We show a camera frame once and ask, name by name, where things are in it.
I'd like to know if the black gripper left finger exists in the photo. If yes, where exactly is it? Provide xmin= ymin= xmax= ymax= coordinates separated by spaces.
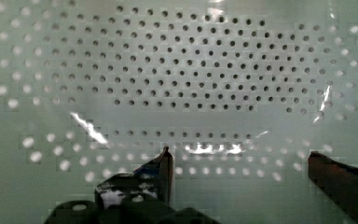
xmin=94 ymin=146 xmax=173 ymax=209

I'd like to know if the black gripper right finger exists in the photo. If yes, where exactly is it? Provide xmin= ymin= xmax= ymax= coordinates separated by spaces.
xmin=308 ymin=151 xmax=358 ymax=224

